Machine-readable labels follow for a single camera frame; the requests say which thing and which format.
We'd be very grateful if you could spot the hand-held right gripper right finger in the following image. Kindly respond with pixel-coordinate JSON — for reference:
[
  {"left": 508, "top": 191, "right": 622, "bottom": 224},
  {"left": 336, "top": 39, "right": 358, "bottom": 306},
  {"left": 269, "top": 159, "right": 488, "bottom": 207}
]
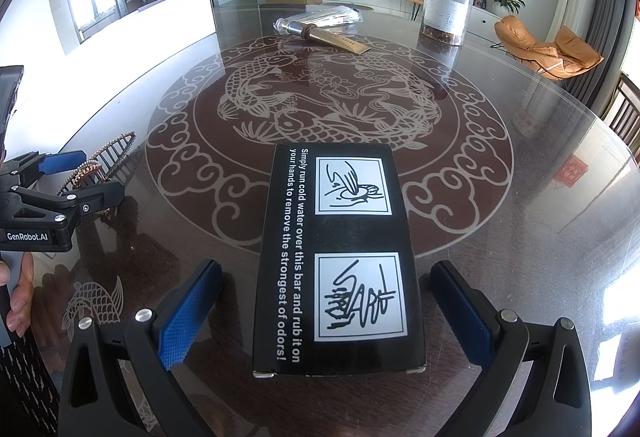
[{"left": 429, "top": 259, "right": 593, "bottom": 437}]

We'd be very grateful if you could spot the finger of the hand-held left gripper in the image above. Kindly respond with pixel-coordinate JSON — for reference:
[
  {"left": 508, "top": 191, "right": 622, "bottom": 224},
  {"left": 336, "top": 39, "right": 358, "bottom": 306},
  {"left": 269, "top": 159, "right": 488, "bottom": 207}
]
[
  {"left": 0, "top": 181, "right": 125, "bottom": 229},
  {"left": 0, "top": 150, "right": 87, "bottom": 190}
]

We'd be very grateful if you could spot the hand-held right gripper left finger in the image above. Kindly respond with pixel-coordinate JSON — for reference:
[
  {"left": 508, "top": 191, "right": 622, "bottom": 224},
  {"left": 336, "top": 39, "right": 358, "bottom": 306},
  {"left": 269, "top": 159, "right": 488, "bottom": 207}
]
[{"left": 57, "top": 258, "right": 224, "bottom": 437}]

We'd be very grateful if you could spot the brown beaded hair clip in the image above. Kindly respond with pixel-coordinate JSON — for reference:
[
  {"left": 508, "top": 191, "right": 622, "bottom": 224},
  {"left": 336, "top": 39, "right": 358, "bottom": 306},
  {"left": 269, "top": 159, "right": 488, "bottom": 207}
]
[{"left": 57, "top": 131, "right": 137, "bottom": 218}]

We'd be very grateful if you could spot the black printed box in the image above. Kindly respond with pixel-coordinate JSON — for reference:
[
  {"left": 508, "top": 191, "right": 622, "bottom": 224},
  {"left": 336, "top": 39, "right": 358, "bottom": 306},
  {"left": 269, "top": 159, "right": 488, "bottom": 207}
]
[{"left": 252, "top": 143, "right": 427, "bottom": 378}]

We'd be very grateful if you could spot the dark glass desktop fish pattern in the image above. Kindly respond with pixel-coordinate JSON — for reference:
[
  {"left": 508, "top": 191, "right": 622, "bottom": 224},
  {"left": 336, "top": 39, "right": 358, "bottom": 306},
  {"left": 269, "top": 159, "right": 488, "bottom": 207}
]
[{"left": 30, "top": 2, "right": 640, "bottom": 437}]

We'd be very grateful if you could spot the person's left hand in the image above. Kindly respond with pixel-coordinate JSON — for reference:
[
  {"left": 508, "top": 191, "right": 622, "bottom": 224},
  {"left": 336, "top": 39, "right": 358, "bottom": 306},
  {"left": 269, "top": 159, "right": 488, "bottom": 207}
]
[{"left": 7, "top": 251, "right": 36, "bottom": 334}]

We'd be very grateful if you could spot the person's black dotted clothing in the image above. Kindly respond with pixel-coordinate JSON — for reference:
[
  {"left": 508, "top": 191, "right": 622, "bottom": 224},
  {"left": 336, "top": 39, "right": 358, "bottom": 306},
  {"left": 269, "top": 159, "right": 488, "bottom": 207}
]
[{"left": 0, "top": 332, "right": 62, "bottom": 437}]

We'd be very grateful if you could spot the dark wooden dining chair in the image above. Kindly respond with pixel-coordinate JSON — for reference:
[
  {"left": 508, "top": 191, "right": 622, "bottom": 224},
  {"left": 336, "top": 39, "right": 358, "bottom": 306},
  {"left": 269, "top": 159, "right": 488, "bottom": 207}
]
[{"left": 602, "top": 72, "right": 640, "bottom": 158}]

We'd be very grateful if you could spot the orange leather lounge chair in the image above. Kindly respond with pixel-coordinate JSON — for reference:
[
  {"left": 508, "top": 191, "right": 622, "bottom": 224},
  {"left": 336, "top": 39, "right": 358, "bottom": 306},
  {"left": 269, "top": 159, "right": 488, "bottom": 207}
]
[{"left": 494, "top": 14, "right": 605, "bottom": 80}]

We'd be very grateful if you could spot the gold cosmetic tube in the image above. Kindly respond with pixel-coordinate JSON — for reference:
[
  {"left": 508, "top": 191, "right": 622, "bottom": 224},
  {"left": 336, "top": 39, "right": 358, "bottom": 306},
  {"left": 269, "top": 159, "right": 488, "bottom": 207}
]
[{"left": 272, "top": 16, "right": 372, "bottom": 54}]

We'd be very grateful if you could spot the clear plastic sleeve bundle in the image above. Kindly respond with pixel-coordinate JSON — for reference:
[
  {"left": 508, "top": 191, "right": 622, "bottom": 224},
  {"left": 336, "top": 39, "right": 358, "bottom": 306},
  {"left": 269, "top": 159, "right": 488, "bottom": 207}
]
[{"left": 305, "top": 4, "right": 363, "bottom": 25}]

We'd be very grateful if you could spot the clear jar with black lid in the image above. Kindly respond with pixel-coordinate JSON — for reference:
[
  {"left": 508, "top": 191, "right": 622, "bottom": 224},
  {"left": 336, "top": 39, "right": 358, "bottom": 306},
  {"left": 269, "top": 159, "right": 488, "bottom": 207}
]
[{"left": 420, "top": 0, "right": 478, "bottom": 47}]

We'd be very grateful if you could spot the grey curtain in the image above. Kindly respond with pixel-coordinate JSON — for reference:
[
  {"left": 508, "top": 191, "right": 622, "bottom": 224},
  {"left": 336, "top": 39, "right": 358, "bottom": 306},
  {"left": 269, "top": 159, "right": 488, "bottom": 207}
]
[{"left": 585, "top": 0, "right": 640, "bottom": 113}]

